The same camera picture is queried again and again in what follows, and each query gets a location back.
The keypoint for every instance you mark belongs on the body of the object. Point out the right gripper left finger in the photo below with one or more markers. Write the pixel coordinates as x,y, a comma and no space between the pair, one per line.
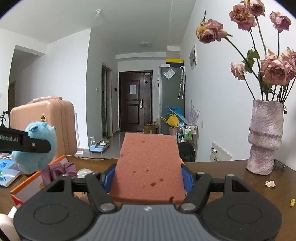
98,187

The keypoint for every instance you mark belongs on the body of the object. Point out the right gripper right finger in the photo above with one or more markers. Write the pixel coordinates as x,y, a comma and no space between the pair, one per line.
197,187

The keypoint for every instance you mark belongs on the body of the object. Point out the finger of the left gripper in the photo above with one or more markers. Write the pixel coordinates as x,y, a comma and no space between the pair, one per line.
16,140

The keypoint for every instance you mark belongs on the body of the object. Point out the blue fluffy monster plush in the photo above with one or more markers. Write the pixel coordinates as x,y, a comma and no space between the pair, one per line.
33,162

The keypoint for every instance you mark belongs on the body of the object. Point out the pink sponge block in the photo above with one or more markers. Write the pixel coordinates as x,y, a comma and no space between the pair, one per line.
148,170

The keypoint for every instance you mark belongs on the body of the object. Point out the purple satin pouch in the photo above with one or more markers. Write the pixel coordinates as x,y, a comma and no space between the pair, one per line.
53,171

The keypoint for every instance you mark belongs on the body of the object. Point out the person's hand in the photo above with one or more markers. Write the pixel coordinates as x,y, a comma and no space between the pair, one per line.
8,231

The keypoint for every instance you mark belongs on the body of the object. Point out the orange cardboard box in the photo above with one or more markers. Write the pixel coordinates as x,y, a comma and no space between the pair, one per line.
34,183

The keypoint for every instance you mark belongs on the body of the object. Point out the crumpled clear plastic bag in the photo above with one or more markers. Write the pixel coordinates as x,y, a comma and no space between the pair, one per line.
83,172

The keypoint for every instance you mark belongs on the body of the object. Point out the black tripod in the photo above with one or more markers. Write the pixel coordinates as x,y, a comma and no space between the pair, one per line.
3,118

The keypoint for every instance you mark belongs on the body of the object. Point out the blue tissue pack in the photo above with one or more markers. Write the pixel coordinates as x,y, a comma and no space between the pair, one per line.
9,171

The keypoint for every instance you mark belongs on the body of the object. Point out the pet water feeder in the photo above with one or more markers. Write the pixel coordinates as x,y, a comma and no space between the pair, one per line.
98,147

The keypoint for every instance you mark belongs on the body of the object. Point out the white framed board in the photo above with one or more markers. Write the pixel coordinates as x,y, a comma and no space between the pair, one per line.
219,154

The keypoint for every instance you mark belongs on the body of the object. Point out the brown cardboard box on floor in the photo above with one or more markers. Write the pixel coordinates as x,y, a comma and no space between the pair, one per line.
151,129

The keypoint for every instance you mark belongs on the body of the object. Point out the fallen rose petal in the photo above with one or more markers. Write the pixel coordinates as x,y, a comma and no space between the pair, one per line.
270,184

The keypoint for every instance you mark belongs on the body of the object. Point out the purple textured vase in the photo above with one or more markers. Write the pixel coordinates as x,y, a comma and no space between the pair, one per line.
265,135

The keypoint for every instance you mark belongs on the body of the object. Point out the dark brown entry door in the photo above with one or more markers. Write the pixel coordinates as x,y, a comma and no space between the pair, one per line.
135,100

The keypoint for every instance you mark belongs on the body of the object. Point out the grey refrigerator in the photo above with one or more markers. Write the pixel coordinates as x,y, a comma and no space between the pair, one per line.
169,86

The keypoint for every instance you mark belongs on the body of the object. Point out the dried pink rose bouquet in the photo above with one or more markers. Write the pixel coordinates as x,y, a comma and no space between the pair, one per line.
251,42

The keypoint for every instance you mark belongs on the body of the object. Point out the wire rack with bottles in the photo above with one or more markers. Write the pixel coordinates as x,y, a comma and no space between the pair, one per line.
187,133

